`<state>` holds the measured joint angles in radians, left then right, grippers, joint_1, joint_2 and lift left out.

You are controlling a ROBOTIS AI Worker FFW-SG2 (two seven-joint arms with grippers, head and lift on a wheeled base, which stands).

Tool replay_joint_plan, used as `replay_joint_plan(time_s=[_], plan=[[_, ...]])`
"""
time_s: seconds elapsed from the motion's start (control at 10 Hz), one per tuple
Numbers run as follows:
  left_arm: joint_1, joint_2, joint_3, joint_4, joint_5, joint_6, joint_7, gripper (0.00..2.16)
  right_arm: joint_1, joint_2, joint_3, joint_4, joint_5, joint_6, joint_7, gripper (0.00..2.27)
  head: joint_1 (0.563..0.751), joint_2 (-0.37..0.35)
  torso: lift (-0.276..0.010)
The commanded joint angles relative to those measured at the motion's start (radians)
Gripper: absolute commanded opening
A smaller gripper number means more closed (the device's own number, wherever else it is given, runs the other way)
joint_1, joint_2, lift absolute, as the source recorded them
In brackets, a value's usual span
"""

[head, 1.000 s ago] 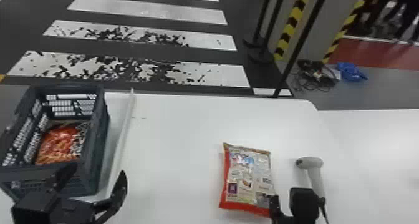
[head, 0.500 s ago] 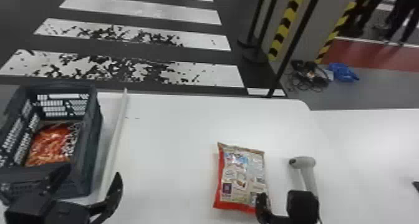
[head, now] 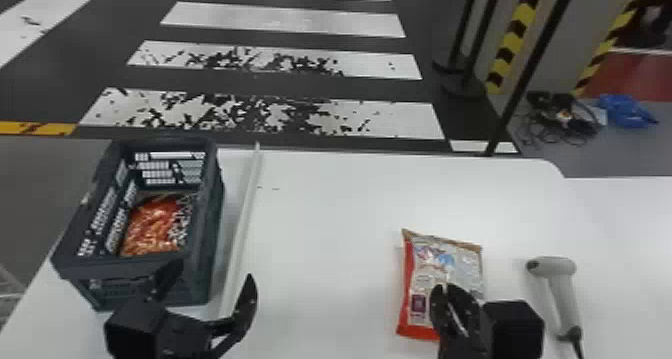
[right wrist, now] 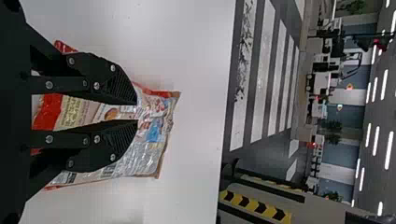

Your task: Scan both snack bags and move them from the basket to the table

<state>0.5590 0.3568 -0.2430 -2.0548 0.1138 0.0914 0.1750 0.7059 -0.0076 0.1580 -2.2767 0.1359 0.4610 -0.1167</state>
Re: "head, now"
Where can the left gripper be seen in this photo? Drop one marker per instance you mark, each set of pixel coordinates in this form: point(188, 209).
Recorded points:
point(189, 337)

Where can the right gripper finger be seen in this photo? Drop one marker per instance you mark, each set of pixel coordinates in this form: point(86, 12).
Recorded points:
point(472, 314)
point(442, 319)

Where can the red snack packet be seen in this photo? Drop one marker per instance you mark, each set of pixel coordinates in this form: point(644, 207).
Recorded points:
point(443, 261)

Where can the black crate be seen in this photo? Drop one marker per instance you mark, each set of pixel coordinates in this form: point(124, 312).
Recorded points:
point(204, 230)

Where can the orange snack packet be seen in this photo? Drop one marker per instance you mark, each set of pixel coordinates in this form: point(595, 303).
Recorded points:
point(152, 227)

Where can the hand scanner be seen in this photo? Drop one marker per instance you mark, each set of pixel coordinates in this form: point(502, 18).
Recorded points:
point(562, 287)

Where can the blue bag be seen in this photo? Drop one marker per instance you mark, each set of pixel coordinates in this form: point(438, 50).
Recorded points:
point(624, 110)

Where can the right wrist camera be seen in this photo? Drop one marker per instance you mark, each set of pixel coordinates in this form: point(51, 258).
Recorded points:
point(517, 329)

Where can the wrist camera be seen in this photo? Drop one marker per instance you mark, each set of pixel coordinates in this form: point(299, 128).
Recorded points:
point(517, 329)
point(135, 329)

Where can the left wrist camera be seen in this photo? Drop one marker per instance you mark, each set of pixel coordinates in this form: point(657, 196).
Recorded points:
point(135, 329)

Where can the black post with round foot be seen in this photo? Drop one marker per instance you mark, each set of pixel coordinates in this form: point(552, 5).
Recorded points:
point(462, 62)

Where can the yellow black striped post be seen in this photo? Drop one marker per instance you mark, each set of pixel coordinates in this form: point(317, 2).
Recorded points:
point(514, 35)
point(611, 35)

